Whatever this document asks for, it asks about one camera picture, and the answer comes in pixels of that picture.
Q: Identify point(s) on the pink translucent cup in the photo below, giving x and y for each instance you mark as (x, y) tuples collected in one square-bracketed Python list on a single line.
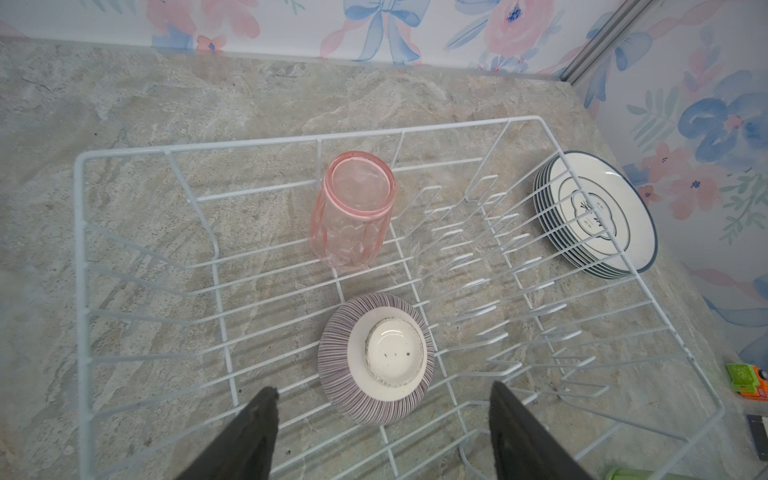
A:
[(352, 211)]

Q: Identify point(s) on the white plate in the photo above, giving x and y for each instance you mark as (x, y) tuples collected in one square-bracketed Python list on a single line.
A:
[(594, 216)]

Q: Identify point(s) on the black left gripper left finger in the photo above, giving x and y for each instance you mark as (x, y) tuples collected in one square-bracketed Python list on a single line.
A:
[(245, 448)]

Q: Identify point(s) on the ribbed ceramic bowl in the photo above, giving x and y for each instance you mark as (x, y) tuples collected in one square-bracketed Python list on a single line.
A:
[(376, 359)]

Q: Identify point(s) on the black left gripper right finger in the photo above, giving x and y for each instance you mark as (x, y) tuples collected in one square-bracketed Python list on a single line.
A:
[(522, 447)]

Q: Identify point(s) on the aluminium corner post right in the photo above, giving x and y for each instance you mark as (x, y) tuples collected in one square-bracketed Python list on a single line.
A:
[(620, 23)]

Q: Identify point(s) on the white wire dish rack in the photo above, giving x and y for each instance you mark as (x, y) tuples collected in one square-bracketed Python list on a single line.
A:
[(352, 298)]

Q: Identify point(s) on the green translucent cup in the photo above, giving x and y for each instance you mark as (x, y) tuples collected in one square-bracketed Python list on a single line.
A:
[(623, 473)]

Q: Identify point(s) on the orange green small toy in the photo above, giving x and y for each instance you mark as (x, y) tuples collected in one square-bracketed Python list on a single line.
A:
[(748, 380)]

